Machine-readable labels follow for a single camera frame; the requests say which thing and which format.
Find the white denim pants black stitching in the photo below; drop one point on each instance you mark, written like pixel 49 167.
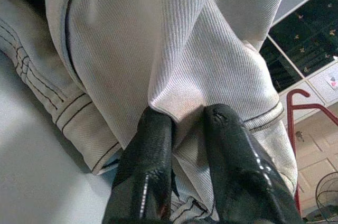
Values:
pixel 158 36

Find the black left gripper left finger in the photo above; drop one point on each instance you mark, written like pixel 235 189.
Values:
pixel 148 155

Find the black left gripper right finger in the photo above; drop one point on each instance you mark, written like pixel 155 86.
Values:
pixel 237 168

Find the white glass door cabinet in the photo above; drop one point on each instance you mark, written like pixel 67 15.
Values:
pixel 318 84

